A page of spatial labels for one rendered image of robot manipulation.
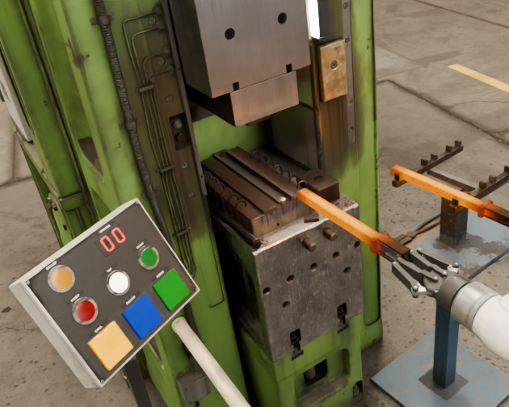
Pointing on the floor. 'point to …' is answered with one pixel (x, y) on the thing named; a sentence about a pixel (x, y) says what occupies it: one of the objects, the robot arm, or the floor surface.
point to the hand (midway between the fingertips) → (392, 250)
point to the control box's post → (136, 383)
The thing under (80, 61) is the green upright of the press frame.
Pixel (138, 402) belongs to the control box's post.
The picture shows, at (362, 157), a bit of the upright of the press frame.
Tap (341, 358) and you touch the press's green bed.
